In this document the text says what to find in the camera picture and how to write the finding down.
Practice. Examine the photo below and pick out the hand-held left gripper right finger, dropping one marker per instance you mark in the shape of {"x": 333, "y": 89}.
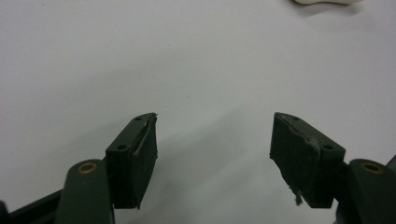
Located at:
{"x": 306, "y": 165}

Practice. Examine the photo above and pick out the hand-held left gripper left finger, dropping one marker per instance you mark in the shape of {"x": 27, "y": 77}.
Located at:
{"x": 130, "y": 174}

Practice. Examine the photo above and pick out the white rounded object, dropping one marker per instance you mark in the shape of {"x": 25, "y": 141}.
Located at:
{"x": 327, "y": 1}

